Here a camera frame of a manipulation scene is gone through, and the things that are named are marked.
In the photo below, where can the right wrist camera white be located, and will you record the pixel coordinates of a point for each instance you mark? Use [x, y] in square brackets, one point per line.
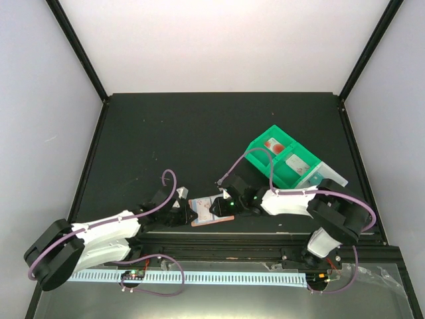
[224, 192]

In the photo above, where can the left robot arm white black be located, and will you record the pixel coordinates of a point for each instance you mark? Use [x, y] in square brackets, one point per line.
[67, 248]

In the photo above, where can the white VIP card in bin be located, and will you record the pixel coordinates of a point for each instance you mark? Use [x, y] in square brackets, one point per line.
[297, 164]

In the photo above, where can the white slotted cable duct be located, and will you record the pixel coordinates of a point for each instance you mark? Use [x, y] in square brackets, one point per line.
[195, 277]

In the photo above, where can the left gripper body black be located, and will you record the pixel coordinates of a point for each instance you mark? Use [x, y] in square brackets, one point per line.
[173, 219]

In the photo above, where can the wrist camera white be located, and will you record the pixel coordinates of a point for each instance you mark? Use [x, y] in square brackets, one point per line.
[224, 192]
[182, 194]

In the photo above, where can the black aluminium rail front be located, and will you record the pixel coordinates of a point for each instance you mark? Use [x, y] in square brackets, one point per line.
[185, 246]

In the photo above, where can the left controller board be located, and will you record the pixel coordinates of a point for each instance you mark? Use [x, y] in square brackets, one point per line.
[133, 275]

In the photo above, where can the left black frame post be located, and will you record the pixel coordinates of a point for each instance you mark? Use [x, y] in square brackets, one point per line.
[71, 36]

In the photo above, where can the teal cards in clear bin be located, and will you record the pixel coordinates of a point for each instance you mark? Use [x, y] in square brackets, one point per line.
[315, 179]

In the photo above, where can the green bin far compartment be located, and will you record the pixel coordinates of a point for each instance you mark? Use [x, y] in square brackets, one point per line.
[260, 157]

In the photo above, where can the right controller board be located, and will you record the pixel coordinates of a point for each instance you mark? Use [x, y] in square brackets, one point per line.
[316, 277]

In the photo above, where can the black frame post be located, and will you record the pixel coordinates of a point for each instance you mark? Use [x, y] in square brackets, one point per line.
[375, 38]
[71, 36]

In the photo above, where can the red circle card in bin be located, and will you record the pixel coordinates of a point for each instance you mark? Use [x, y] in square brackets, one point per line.
[274, 146]

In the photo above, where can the right black frame post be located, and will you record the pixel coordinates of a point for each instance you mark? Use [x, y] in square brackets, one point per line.
[375, 38]

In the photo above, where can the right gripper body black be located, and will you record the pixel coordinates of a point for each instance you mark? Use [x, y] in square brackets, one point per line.
[233, 209]

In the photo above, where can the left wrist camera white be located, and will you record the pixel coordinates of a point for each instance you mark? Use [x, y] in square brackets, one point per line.
[182, 194]

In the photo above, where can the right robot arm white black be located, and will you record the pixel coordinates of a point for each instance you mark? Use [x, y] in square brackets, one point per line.
[339, 214]

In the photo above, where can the controller board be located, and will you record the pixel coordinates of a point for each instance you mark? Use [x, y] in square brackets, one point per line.
[316, 277]
[133, 275]

